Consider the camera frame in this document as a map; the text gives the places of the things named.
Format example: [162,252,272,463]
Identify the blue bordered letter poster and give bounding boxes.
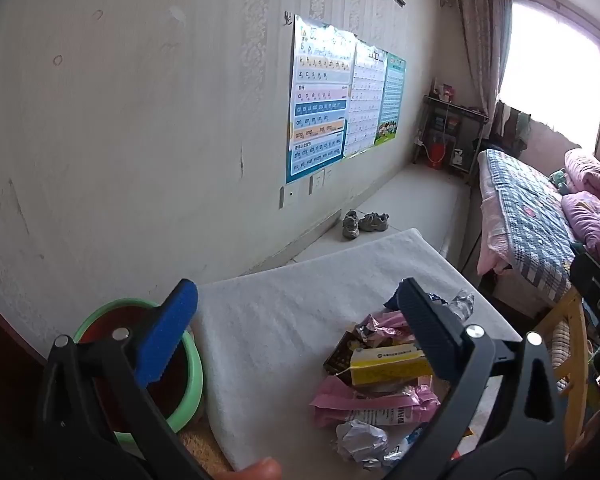
[286,12,357,184]

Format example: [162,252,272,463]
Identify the white table poster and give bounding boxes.
[344,40,387,158]

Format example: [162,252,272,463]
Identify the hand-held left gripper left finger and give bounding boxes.
[32,279,216,480]

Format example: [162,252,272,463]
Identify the crushed clear plastic bottle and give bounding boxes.
[447,290,476,323]

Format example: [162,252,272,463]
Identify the clear plastic wrapper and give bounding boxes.
[380,425,431,471]

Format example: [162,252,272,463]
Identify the bright window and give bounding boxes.
[500,0,600,156]

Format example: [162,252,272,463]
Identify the pink plastic packet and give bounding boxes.
[310,375,441,428]

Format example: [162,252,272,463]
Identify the dark brown foil packet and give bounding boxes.
[324,332,368,386]

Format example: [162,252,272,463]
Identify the wooden chair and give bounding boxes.
[535,285,600,456]

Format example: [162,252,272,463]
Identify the pink and silver wrapper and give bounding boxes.
[355,310,413,348]

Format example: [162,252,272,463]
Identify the grey sneaker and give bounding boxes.
[358,212,391,232]
[341,210,362,241]

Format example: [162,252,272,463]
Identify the dark hanging clothes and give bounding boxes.
[495,100,531,156]

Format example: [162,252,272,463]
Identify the green bordered wall poster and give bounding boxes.
[374,52,407,147]

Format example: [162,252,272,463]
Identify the metal storage rack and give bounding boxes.
[412,95,491,183]

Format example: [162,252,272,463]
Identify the pink bedsheet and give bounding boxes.
[477,195,511,276]

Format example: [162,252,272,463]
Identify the green plastic basin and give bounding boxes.
[73,298,204,461]

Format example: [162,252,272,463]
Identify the yellow cardboard box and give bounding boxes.
[349,344,433,387]

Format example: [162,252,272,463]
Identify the tan plush blanket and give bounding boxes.
[177,417,236,480]

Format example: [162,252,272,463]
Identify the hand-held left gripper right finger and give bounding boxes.
[396,277,566,480]

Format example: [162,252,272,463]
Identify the person's left hand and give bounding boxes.
[217,457,283,480]

